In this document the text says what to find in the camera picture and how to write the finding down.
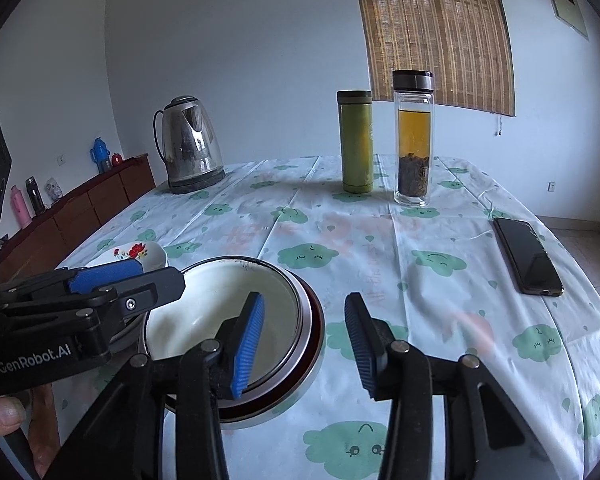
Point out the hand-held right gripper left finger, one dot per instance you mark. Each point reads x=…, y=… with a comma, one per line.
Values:
x=247, y=350

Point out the green thermos bottle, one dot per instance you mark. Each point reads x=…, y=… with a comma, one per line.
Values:
x=357, y=140

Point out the pink thermos flask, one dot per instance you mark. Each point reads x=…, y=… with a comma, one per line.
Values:
x=21, y=206

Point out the blue water bottle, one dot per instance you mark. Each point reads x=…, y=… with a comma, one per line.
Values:
x=100, y=156

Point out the black drinking bottle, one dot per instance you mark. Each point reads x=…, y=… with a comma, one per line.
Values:
x=35, y=195

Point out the person's left hand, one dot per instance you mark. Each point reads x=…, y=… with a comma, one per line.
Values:
x=5, y=412

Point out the bamboo window blind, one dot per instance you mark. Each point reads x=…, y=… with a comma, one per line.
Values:
x=430, y=30

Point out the green cloud print tablecloth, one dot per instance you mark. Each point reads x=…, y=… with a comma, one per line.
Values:
x=330, y=240

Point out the dark kettle base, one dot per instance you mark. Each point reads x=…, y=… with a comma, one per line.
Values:
x=197, y=184

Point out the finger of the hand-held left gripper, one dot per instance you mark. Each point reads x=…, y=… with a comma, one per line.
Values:
x=150, y=287
x=105, y=274

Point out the glass tea bottle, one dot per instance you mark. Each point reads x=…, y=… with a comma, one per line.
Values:
x=413, y=137

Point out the brown wooden sideboard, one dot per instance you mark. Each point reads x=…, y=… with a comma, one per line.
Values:
x=80, y=210

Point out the pink plastic bowl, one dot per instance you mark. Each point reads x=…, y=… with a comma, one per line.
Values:
x=312, y=345

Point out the stainless steel electric kettle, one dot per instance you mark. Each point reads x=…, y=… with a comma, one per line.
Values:
x=190, y=142

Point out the small red apple ornament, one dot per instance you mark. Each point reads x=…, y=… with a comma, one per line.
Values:
x=116, y=161

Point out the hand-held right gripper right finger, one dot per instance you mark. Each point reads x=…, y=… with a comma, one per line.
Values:
x=360, y=345

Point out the wall electrical panel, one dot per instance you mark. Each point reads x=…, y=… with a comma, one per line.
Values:
x=565, y=5

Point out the red flower white plate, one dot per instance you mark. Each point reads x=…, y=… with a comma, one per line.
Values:
x=130, y=252

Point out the black smartphone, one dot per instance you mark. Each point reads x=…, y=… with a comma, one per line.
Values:
x=527, y=255

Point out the small picture card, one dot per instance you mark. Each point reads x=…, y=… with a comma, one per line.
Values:
x=54, y=189

